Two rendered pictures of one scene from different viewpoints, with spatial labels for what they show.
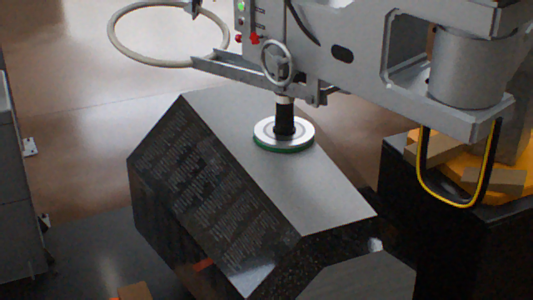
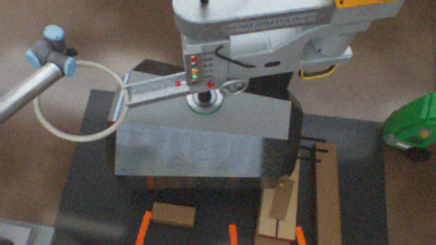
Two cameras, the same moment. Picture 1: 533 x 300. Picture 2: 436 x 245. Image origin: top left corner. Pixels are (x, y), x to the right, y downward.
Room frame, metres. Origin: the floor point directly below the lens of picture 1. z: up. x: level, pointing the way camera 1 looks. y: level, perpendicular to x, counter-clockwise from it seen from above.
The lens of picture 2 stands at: (1.38, 0.90, 3.09)
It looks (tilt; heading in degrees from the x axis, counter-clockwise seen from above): 66 degrees down; 299
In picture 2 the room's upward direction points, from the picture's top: 3 degrees clockwise
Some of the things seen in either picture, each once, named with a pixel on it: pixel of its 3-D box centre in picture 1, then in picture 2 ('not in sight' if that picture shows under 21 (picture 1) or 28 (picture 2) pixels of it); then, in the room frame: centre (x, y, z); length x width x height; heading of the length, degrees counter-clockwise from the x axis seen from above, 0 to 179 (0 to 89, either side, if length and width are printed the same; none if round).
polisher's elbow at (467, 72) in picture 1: (470, 58); (335, 30); (1.53, -0.51, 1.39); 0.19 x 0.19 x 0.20
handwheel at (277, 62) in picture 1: (285, 60); (232, 82); (1.84, -0.06, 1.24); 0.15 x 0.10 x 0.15; 43
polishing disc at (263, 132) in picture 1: (284, 131); (204, 96); (2.01, -0.06, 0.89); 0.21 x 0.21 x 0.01
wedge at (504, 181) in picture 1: (493, 177); not in sight; (1.85, -0.77, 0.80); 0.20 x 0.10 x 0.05; 65
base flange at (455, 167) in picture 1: (494, 151); not in sight; (2.08, -0.85, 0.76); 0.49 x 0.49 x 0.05; 26
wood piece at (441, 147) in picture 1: (432, 151); not in sight; (2.02, -0.60, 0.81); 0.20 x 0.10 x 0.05; 124
